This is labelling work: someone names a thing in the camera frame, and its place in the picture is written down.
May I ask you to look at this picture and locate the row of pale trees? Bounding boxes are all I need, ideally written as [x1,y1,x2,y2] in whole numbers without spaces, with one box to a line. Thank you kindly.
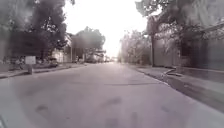
[117,29,153,65]

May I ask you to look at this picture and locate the grey concrete road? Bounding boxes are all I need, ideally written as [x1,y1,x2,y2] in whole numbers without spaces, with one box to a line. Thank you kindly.
[0,61,224,128]

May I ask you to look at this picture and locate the broad dark tree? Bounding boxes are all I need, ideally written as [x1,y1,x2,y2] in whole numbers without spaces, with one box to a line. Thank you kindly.
[71,26,107,64]

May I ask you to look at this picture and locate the dark pole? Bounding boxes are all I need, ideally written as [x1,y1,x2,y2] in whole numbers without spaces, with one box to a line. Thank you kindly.
[149,33,156,68]

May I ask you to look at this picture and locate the overhanging tree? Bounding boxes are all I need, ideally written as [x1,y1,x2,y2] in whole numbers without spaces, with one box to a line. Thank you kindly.
[134,0,224,68]

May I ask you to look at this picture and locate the large dark tree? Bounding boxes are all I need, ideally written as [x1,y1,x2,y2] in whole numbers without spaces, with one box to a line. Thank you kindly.
[18,0,76,62]

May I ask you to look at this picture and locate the grey concrete sidewalk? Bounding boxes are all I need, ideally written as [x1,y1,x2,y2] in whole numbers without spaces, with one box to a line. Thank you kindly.
[132,64,224,114]

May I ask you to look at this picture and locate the dark building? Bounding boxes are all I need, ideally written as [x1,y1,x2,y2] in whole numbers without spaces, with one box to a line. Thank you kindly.
[0,29,45,65]

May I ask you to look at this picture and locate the grey kerb strip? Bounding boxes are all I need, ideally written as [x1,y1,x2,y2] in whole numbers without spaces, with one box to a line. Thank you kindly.
[0,62,88,80]

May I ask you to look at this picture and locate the white sign on post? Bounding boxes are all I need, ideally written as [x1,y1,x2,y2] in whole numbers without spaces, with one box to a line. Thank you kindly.
[24,55,37,75]

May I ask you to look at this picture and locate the grey boundary wall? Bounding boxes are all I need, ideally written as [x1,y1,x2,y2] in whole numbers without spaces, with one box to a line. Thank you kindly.
[151,19,224,73]

